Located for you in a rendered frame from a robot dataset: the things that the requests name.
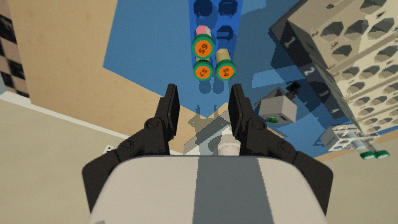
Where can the blue tube rack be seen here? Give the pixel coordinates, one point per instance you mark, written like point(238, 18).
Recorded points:
point(223, 29)

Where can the green-capped sample tube labelled s4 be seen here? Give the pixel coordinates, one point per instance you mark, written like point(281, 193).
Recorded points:
point(225, 68)

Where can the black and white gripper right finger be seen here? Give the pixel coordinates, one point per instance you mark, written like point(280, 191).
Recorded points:
point(257, 140)

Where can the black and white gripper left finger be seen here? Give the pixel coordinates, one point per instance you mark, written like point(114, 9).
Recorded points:
point(152, 139)

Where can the blue flat mat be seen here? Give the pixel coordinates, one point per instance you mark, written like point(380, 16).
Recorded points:
point(150, 45)

